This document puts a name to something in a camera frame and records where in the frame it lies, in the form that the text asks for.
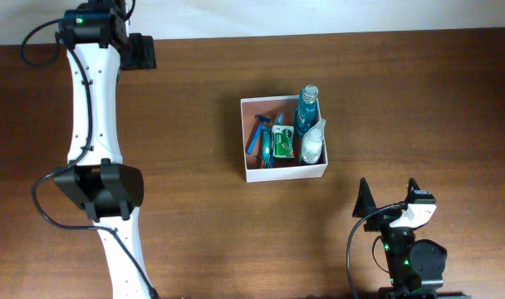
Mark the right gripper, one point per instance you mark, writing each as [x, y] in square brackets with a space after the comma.
[366, 203]

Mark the clear foaming soap dispenser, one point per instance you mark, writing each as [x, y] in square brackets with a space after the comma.
[312, 143]

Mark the blue mouthwash bottle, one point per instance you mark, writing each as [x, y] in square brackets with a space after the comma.
[306, 110]

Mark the green white soap packet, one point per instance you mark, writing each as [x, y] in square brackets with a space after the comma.
[282, 137]

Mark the blue white toothbrush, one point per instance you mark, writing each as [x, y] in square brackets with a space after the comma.
[278, 121]

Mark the green white toothpaste tube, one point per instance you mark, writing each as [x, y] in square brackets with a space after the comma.
[267, 147]

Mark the blue disposable razor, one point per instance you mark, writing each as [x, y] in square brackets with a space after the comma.
[261, 120]

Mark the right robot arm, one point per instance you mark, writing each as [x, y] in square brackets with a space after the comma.
[415, 267]

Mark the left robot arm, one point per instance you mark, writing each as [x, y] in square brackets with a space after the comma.
[96, 180]

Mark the white open cardboard box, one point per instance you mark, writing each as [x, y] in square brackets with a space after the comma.
[270, 106]

